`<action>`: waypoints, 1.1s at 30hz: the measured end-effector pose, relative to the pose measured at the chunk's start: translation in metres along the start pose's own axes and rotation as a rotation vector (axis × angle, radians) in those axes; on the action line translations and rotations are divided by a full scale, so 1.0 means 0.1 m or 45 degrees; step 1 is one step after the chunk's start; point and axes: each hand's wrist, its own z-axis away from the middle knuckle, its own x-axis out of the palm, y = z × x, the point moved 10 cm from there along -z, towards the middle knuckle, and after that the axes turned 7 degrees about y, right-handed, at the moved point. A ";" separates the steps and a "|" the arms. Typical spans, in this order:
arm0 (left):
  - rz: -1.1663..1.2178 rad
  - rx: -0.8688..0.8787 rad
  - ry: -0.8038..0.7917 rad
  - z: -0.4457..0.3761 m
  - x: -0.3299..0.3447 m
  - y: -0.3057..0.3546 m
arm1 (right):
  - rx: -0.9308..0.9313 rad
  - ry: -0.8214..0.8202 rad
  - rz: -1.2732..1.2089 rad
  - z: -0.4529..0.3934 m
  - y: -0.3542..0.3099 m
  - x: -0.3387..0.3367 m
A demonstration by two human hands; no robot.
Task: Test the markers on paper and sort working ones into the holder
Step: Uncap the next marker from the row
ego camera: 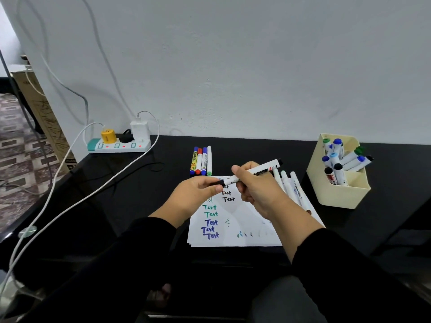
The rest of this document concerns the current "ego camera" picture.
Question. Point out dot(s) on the person's left hand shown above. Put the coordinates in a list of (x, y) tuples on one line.
[(188, 196)]

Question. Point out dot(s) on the person's right hand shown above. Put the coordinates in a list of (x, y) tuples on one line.
[(261, 193)]

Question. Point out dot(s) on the person's right thumb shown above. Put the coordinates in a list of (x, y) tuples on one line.
[(239, 174)]

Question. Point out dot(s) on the person's left thumb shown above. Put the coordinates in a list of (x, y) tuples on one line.
[(212, 191)]

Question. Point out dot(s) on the white marker with black cap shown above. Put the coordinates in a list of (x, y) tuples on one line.
[(266, 167)]

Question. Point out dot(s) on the person's right forearm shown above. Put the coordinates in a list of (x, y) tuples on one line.
[(336, 265)]

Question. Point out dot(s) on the person's left forearm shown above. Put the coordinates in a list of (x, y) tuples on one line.
[(111, 265)]

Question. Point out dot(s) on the white marker with green cap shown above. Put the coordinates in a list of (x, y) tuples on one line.
[(209, 160)]

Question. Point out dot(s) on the white marker with blue cap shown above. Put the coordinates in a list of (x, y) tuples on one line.
[(203, 161)]

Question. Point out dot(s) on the white marker with red cap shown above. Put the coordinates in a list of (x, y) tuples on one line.
[(198, 162)]

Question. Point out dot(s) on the yellow marker with blue cap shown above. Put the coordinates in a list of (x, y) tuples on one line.
[(193, 161)]

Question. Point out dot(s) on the plain white marker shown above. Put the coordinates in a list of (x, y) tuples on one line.
[(278, 179), (301, 195), (289, 186)]

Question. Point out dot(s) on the white paper sheets with scribbles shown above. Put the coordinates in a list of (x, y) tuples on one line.
[(235, 228)]

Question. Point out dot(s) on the white charger block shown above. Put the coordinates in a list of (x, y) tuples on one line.
[(139, 129)]

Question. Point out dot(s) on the cream plastic pen holder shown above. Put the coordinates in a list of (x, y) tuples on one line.
[(336, 191)]

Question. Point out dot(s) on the bunch of assorted whiteboard markers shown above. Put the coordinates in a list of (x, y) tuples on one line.
[(340, 159)]

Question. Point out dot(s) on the black plug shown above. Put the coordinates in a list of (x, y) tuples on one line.
[(126, 137)]

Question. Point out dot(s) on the white power strip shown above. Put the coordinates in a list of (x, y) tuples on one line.
[(118, 145)]

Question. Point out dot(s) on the yellow plug adapter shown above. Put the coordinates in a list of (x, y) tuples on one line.
[(108, 135)]

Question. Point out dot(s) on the person's grey trouser leg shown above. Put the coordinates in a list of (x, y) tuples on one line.
[(286, 301)]

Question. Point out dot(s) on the brown cardboard box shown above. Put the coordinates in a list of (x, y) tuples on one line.
[(43, 117)]

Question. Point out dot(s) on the patterned brown rug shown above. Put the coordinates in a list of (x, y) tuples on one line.
[(20, 158)]

